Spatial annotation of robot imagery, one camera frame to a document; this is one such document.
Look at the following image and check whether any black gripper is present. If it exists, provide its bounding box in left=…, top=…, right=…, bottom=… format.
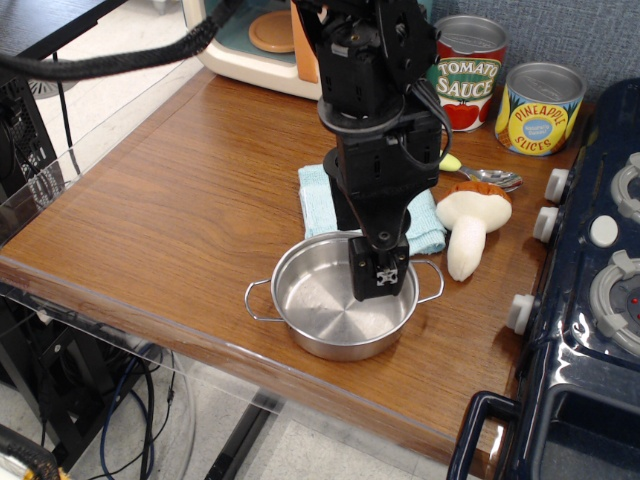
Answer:
left=322, top=111, right=442, bottom=301

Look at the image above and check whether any plush white brown mushroom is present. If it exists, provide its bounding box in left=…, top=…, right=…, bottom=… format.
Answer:
left=436, top=181, right=512, bottom=282

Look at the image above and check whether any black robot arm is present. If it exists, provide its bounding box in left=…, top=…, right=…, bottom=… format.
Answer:
left=295, top=1, right=448, bottom=301

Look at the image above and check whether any toy microwave cream teal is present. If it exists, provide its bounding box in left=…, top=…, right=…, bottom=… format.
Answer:
left=198, top=1, right=321, bottom=100

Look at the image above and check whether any light blue folded cloth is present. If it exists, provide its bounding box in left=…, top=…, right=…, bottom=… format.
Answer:
left=298, top=165, right=446, bottom=256

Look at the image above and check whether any stainless steel pot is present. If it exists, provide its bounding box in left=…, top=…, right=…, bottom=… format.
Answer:
left=244, top=232, right=445, bottom=362

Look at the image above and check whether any white stove knob lower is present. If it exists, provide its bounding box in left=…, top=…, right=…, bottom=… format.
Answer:
left=506, top=294, right=535, bottom=335

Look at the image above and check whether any white stove knob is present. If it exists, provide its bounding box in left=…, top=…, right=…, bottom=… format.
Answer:
left=533, top=206, right=559, bottom=243
left=544, top=168, right=569, bottom=204
left=506, top=294, right=535, bottom=335

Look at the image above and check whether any white stove knob middle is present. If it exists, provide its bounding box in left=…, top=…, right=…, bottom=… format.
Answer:
left=533, top=206, right=559, bottom=243

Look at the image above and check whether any white stove knob upper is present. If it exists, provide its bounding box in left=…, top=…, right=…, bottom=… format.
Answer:
left=544, top=168, right=569, bottom=204

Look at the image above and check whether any tomato sauce can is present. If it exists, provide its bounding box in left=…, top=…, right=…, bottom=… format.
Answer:
left=427, top=15, right=509, bottom=131

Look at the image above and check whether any pineapple slices can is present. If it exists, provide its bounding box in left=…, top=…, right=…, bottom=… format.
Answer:
left=495, top=62, right=587, bottom=157

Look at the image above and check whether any dark blue toy stove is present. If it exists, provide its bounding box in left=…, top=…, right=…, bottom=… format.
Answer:
left=447, top=79, right=639, bottom=479

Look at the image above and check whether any clear acrylic table guard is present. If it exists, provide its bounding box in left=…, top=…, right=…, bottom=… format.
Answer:
left=1, top=60, right=308, bottom=408

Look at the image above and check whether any black desk at left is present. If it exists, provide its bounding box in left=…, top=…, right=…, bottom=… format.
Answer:
left=0, top=0, right=129, bottom=84

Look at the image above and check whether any spoon with green handle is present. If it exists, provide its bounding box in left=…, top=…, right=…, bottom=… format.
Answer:
left=439, top=154, right=524, bottom=192

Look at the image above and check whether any blue cable under table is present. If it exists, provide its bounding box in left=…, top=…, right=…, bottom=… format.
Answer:
left=99, top=349, right=176, bottom=480

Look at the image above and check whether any black braided cable sleeve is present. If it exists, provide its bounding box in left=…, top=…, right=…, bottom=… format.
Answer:
left=0, top=0, right=241, bottom=82

